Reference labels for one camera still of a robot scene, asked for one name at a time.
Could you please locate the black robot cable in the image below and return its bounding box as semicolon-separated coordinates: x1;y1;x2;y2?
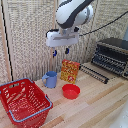
79;10;128;37

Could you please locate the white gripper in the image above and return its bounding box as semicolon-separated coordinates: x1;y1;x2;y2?
45;27;81;58

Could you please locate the red yellow cereal box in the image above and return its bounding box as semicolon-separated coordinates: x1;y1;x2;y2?
59;59;81;85

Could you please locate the red plastic bowl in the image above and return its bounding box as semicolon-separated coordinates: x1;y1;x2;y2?
61;83;81;100

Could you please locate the red plastic shopping basket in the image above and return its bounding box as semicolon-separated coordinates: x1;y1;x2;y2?
0;77;54;128

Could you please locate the woven wooden folding screen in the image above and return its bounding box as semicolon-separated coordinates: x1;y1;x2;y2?
0;0;128;85

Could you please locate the black toaster oven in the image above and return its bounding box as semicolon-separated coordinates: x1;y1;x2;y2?
90;37;128;80

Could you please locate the blue plastic mug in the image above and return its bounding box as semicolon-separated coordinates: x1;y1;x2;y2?
41;70;59;89

